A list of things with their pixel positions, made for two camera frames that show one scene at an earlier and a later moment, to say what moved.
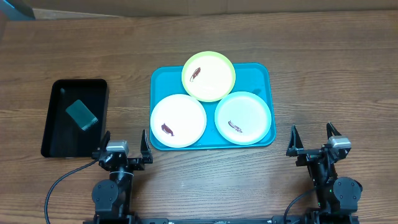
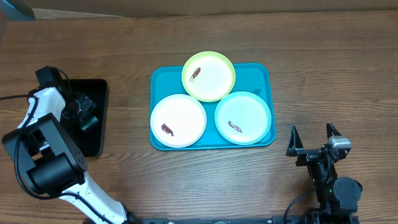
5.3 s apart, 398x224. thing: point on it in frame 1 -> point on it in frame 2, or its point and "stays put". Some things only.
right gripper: x=295 y=148 stays put
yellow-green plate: x=208 y=76 stays put
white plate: x=178 y=121 stays put
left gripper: x=137 y=164 -> x=87 y=106
